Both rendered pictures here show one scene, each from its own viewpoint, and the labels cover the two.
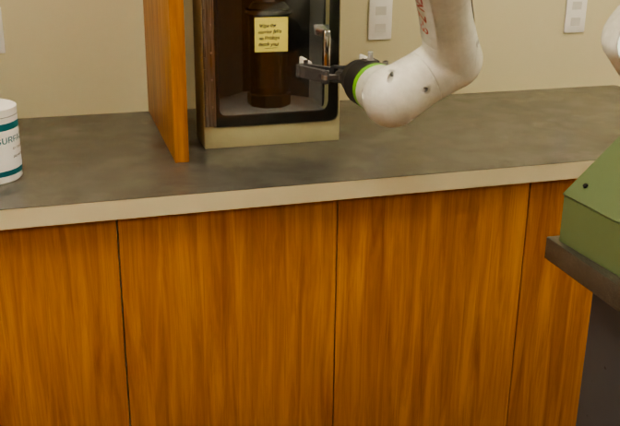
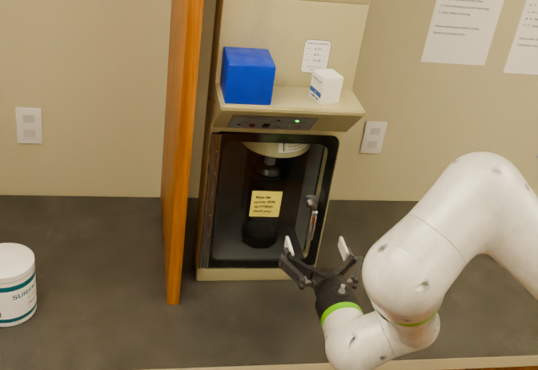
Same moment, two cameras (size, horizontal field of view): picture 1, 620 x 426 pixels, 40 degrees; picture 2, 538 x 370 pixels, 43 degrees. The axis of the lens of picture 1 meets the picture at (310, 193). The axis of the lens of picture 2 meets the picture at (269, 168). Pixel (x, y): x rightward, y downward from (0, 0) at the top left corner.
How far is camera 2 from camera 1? 80 cm
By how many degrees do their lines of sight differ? 11
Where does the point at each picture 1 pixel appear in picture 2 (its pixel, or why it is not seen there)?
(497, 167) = (441, 356)
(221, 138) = (211, 274)
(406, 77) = (366, 347)
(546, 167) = (484, 359)
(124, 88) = (142, 175)
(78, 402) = not seen: outside the picture
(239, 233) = not seen: outside the picture
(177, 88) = (174, 254)
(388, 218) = not seen: outside the picture
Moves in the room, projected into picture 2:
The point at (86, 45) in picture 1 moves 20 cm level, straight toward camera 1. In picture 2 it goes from (112, 141) to (107, 177)
